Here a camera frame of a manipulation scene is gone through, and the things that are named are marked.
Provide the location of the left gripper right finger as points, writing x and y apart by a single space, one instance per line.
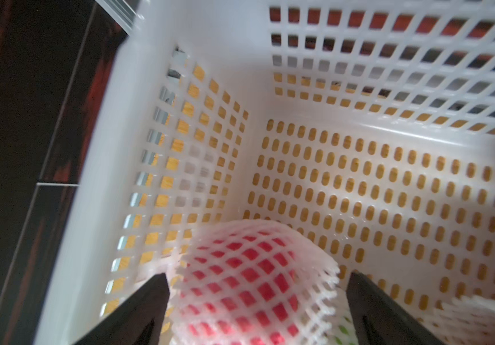
378 319

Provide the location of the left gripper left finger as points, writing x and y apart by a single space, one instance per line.
138 320

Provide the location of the white plastic mesh basket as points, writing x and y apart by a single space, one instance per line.
366 126

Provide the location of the green apple netted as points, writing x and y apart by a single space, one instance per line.
342 330

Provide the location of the red apple netted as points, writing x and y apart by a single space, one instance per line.
468 320
253 282

